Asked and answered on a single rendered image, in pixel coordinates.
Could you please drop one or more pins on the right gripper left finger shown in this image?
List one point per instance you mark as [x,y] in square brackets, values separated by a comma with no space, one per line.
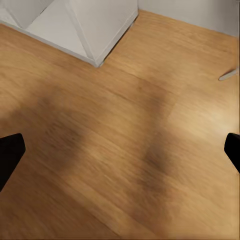
[12,148]

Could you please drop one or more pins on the bookcase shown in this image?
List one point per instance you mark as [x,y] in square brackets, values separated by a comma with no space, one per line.
[85,29]

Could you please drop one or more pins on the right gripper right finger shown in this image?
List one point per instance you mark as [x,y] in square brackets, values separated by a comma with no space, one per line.
[232,149]

